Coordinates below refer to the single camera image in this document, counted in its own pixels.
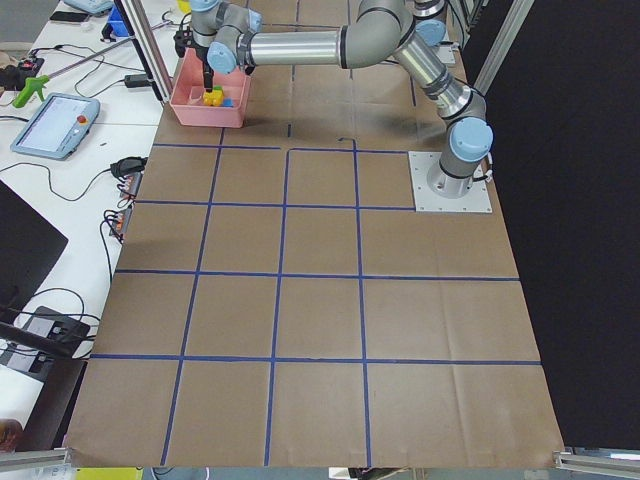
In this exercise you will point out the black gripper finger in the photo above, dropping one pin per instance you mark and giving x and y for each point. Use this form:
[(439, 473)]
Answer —
[(207, 73)]

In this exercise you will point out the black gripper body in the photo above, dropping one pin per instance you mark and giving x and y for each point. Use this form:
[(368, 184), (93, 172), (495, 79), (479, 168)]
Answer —
[(204, 56)]

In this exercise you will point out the yellow toy block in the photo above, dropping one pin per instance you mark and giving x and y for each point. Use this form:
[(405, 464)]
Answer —
[(215, 98)]

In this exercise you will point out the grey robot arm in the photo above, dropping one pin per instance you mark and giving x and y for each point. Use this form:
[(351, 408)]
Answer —
[(226, 37), (430, 16)]

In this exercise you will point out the pink plastic box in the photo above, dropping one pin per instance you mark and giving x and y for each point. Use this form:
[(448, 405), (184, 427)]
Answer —
[(186, 100)]

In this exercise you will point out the black power adapter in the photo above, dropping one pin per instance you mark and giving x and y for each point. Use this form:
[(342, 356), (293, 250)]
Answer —
[(132, 81)]

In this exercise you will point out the teach pendant tablet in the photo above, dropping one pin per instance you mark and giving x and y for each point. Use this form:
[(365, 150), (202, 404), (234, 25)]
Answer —
[(58, 127)]

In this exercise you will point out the aluminium frame post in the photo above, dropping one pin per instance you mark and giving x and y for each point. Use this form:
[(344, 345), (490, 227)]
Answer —
[(136, 21)]

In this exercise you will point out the green handled tool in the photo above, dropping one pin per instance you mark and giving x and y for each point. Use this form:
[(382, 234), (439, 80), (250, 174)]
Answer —
[(33, 86)]

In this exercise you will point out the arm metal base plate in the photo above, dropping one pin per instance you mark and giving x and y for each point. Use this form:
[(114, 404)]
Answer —
[(436, 192)]

